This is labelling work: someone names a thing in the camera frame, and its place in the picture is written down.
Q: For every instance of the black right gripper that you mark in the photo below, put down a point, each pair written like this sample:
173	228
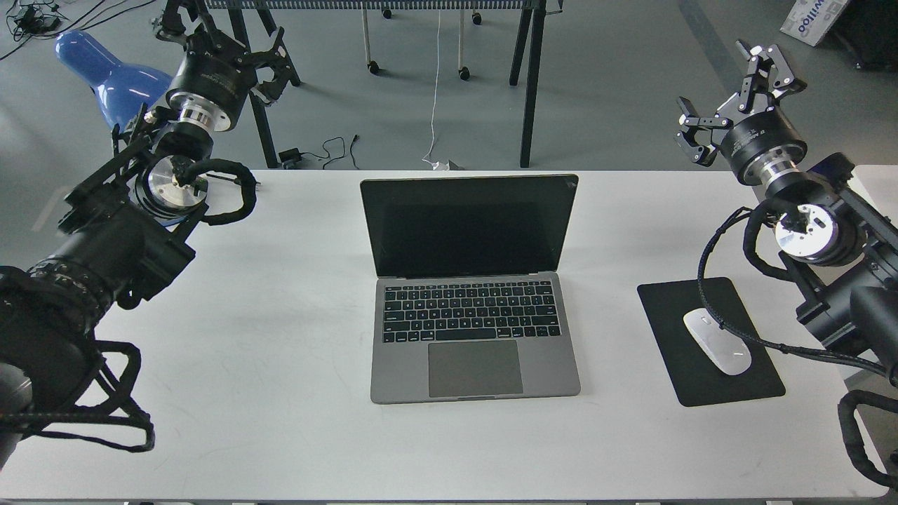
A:
762	147

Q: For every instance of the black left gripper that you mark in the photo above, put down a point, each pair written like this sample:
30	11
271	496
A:
208	84

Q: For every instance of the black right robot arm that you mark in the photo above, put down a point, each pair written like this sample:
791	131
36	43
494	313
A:
811	229

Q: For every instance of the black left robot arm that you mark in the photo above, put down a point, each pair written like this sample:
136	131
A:
129	222

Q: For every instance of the blue chair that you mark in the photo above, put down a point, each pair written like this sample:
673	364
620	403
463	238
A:
120	88

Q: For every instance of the white cardboard box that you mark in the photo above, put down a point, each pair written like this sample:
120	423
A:
810	21

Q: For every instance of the white wheeled cart legs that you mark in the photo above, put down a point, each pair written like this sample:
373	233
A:
442	36

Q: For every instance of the white computer mouse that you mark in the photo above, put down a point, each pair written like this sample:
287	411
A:
727	352

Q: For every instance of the black mouse pad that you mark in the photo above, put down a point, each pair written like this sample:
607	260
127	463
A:
697	379

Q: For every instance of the grey open laptop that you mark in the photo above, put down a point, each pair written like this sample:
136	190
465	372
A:
468	302

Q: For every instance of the black power adapter with cable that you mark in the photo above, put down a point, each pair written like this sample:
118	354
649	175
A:
333	150

